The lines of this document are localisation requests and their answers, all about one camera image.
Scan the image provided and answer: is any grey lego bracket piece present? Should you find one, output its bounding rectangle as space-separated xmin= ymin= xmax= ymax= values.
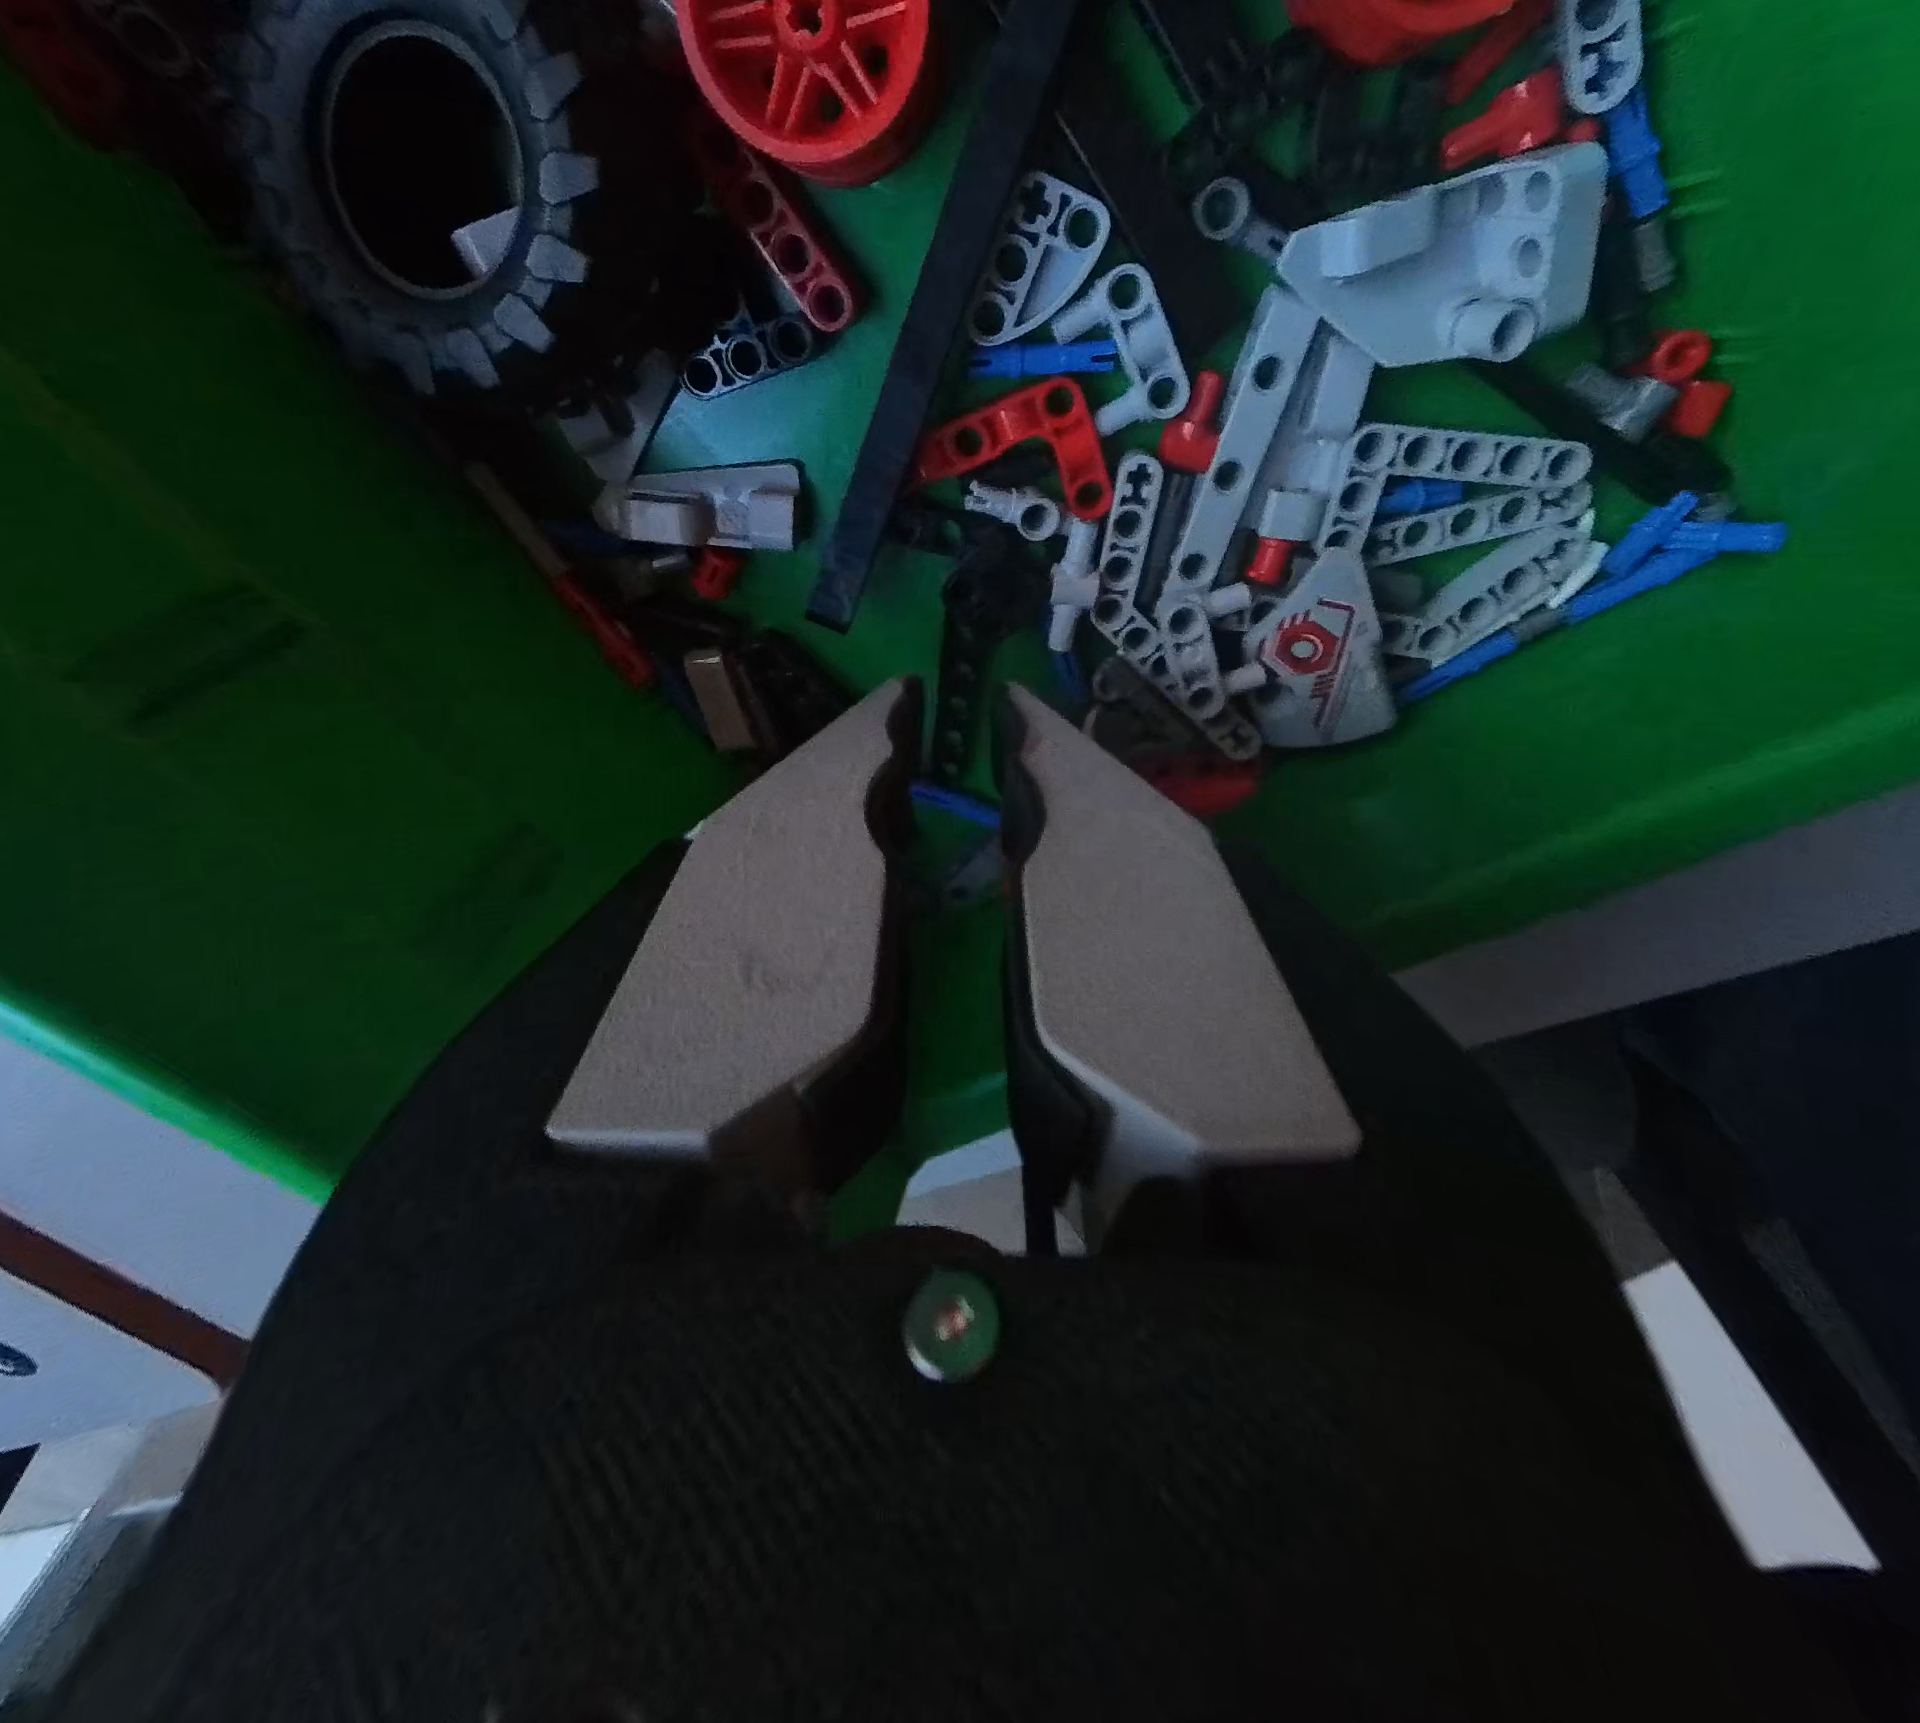
xmin=595 ymin=464 xmax=805 ymax=550

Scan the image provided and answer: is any green plastic bin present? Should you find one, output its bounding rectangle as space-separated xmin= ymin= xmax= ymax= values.
xmin=0 ymin=0 xmax=1920 ymax=1208

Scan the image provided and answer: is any small black lego beam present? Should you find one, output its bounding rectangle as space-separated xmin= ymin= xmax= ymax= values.
xmin=929 ymin=554 xmax=1001 ymax=780

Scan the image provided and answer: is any large grey lego panel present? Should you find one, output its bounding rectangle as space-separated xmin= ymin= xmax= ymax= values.
xmin=1277 ymin=140 xmax=1615 ymax=370

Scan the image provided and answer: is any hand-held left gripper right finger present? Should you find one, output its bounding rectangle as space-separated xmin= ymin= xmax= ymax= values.
xmin=1001 ymin=680 xmax=1362 ymax=1252

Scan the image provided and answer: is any cluster of blue lego pins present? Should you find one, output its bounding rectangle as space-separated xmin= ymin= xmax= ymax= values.
xmin=1393 ymin=486 xmax=1790 ymax=706

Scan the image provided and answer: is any grey triangular lego liftarm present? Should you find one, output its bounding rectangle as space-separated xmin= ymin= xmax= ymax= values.
xmin=965 ymin=170 xmax=1114 ymax=348

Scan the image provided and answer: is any pile of grey lego beams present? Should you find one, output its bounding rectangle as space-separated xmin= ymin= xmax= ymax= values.
xmin=1050 ymin=284 xmax=1599 ymax=766

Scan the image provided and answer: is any short red lego beam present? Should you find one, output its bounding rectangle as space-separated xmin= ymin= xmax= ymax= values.
xmin=704 ymin=126 xmax=871 ymax=334

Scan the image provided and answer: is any red angled lego beam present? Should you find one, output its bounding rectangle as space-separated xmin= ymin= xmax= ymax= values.
xmin=914 ymin=386 xmax=1106 ymax=496

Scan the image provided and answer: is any grey bent lego liftarm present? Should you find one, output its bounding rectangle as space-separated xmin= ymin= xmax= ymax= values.
xmin=1071 ymin=262 xmax=1191 ymax=424

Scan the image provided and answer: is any long black lego beam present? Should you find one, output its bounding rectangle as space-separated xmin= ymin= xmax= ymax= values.
xmin=803 ymin=0 xmax=1106 ymax=634

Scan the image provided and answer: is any grey lego panel red print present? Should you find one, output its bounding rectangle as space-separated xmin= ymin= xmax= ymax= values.
xmin=1247 ymin=554 xmax=1402 ymax=750

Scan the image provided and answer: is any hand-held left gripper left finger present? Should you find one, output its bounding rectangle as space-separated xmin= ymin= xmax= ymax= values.
xmin=544 ymin=678 xmax=924 ymax=1192

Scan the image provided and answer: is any small black knobby lego tire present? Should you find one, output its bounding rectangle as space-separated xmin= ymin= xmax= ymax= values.
xmin=244 ymin=0 xmax=606 ymax=400

